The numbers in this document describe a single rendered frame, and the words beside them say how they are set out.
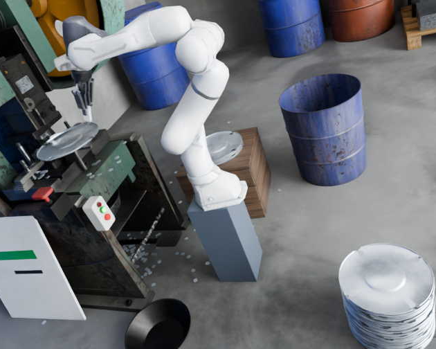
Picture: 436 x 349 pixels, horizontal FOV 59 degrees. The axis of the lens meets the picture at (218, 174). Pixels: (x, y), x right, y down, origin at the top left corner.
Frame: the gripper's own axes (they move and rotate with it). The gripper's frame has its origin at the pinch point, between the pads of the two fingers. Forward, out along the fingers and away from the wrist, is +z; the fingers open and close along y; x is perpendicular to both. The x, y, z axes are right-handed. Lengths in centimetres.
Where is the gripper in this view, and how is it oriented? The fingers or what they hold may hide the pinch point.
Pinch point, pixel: (86, 113)
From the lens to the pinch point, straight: 167.5
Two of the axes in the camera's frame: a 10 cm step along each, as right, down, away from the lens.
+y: 2.8, -6.1, 7.5
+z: -1.0, 7.5, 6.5
